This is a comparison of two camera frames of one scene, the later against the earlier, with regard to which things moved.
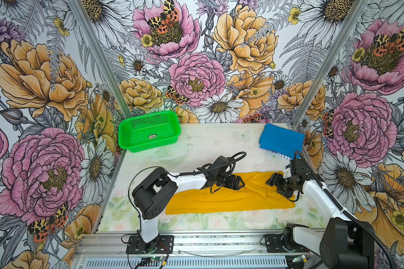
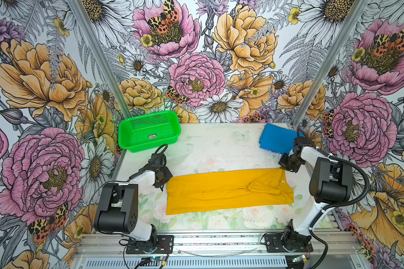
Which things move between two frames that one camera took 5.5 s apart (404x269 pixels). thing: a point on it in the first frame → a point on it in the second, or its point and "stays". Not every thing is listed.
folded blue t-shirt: (280, 140) stays
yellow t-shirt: (186, 197) stays
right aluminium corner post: (353, 18) stays
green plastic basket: (148, 131) stays
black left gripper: (234, 186) → (168, 176)
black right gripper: (275, 179) → (283, 162)
